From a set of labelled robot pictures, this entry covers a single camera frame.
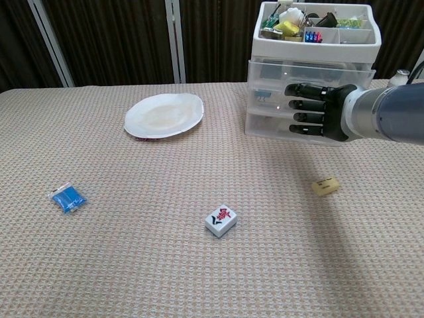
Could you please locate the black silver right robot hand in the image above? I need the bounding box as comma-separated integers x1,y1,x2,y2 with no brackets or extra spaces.
284,82,358,144

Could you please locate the yellow eraser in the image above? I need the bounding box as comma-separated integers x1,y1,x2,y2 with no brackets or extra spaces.
311,178,341,198

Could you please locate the white organizer tray with items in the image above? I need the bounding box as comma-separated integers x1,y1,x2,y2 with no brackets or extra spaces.
244,1,382,146

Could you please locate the green printed packet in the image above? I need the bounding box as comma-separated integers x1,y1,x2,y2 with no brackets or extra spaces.
336,18,364,28

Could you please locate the black pouch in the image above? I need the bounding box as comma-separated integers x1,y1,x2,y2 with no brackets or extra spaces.
317,12,339,28

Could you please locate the white round plastic object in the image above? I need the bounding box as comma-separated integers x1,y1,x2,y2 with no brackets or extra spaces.
279,6,304,23

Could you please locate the black pleated curtain panel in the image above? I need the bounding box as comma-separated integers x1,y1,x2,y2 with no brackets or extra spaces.
374,0,424,80
42,0,176,87
180,0,262,83
0,0,66,93

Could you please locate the white mahjong tile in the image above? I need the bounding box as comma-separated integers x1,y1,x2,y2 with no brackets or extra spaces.
204,204,239,239

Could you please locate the white paper plate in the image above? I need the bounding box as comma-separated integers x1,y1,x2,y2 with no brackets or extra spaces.
124,93,205,140

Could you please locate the beige woven tablecloth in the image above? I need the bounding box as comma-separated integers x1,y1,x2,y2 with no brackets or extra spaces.
0,78,424,318

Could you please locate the blue plastic packet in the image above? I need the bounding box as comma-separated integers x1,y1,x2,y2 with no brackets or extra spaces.
48,184,89,215

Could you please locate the grey aluminium partition post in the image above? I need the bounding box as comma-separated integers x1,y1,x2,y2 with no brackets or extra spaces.
411,59,424,80
164,0,186,83
31,0,76,87

